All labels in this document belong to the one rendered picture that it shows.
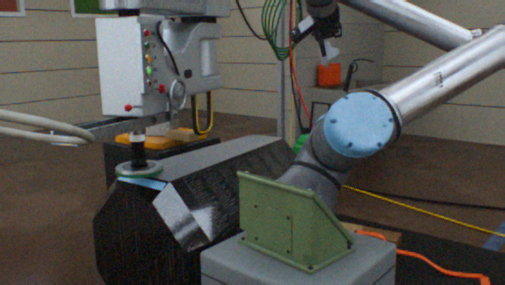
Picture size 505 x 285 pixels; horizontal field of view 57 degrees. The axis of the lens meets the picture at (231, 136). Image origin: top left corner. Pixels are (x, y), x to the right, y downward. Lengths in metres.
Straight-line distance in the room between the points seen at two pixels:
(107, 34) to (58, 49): 6.61
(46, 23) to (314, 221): 7.72
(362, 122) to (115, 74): 1.21
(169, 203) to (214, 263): 0.84
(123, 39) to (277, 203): 1.08
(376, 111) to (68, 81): 7.86
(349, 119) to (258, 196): 0.33
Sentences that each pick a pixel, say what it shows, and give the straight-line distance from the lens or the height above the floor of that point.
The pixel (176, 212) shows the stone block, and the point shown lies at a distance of 2.06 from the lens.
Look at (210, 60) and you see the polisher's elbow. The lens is 2.59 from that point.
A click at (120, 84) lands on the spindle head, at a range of 2.02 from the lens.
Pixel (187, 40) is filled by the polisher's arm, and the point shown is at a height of 1.43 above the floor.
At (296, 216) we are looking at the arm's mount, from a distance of 1.17.
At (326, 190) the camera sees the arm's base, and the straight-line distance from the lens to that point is 1.23.
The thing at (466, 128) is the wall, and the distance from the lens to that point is 7.05.
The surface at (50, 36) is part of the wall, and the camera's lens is 8.60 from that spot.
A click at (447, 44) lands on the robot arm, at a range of 1.58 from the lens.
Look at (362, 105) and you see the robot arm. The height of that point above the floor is 1.26.
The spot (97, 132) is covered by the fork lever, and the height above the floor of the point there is 1.09.
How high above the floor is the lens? 1.42
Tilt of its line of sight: 12 degrees down
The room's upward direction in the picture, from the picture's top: 1 degrees counter-clockwise
